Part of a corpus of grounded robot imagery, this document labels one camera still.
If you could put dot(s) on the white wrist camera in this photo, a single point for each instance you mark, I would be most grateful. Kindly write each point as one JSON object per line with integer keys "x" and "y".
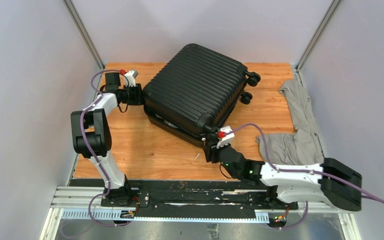
{"x": 225, "y": 137}
{"x": 129, "y": 77}

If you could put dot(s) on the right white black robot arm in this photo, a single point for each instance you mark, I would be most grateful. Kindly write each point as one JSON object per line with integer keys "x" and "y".
{"x": 330, "y": 182}

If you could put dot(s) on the aluminium corner post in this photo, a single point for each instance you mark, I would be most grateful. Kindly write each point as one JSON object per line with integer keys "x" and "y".
{"x": 330, "y": 12}
{"x": 76, "y": 18}

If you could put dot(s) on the grey shirt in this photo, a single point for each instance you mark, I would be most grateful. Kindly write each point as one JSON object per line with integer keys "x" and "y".
{"x": 302, "y": 147}

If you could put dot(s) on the black suitcase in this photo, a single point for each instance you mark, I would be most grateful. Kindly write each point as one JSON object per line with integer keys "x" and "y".
{"x": 196, "y": 91}

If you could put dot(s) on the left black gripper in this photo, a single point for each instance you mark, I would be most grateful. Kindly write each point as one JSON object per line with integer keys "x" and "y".
{"x": 137, "y": 93}

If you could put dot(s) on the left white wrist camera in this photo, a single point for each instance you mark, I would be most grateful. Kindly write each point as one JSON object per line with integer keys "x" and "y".
{"x": 129, "y": 77}

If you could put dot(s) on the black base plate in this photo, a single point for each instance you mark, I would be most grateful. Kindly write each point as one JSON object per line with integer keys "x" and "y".
{"x": 196, "y": 199}

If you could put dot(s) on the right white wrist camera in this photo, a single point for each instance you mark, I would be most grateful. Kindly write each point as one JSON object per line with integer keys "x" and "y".
{"x": 225, "y": 137}

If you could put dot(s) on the right aluminium corner post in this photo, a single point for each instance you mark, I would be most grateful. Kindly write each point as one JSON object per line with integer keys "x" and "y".
{"x": 330, "y": 12}

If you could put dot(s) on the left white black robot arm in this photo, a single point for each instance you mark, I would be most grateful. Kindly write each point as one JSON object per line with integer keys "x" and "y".
{"x": 91, "y": 134}

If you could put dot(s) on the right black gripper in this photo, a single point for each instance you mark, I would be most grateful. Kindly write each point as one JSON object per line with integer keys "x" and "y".
{"x": 210, "y": 150}

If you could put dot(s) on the aluminium rail frame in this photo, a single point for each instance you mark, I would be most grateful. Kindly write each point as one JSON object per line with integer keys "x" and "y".
{"x": 72, "y": 217}

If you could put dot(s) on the left aluminium corner post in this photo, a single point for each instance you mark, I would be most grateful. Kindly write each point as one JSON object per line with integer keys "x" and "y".
{"x": 76, "y": 18}

